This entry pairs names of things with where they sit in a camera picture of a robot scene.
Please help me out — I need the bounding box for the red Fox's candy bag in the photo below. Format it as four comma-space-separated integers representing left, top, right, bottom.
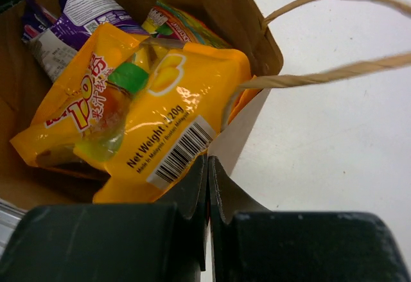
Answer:
142, 0, 231, 49

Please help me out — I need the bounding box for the aluminium frame rail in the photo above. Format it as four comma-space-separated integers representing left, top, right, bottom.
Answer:
0, 199, 27, 256

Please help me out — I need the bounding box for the purple snack bag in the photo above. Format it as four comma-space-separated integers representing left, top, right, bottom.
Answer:
22, 0, 148, 82

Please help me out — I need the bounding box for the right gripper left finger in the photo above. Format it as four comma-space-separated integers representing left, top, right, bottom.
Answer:
1, 155, 208, 281

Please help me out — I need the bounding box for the brown paper bag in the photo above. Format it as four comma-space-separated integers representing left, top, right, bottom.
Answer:
0, 0, 411, 211

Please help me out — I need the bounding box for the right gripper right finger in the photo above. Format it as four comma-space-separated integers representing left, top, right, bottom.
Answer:
208, 156, 410, 281

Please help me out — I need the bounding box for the yellow gummy candy bag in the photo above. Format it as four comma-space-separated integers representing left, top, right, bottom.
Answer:
11, 23, 252, 203

